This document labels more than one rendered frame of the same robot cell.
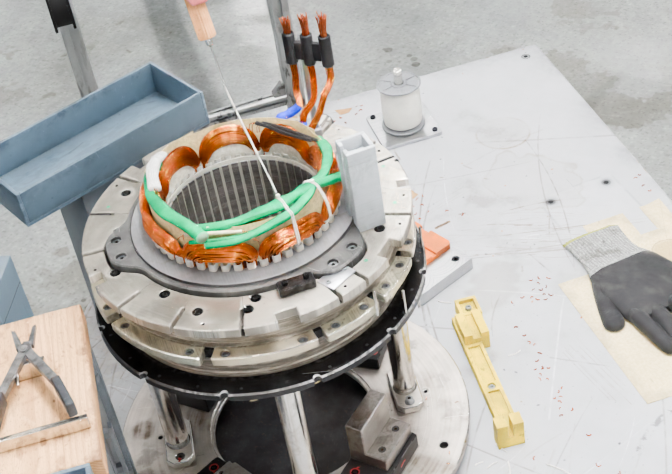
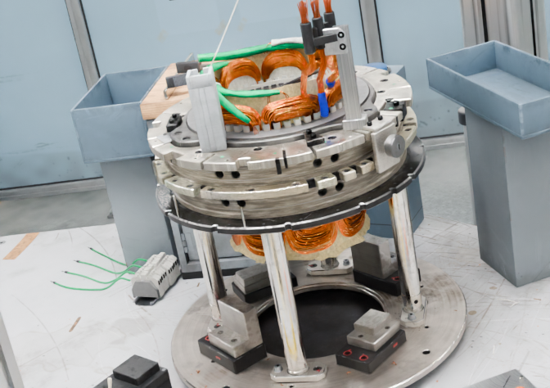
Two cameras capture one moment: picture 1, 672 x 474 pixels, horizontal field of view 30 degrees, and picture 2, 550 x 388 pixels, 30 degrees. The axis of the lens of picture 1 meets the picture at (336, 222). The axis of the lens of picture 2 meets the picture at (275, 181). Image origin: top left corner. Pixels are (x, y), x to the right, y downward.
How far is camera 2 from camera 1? 1.72 m
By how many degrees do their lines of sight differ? 91
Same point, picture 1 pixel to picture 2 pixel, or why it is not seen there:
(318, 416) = (324, 342)
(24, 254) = not seen: outside the picture
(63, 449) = (159, 95)
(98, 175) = (460, 96)
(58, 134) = (534, 76)
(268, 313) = (163, 119)
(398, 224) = (195, 158)
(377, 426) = (234, 323)
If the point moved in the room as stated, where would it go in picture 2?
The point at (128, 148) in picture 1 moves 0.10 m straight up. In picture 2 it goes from (475, 96) to (467, 19)
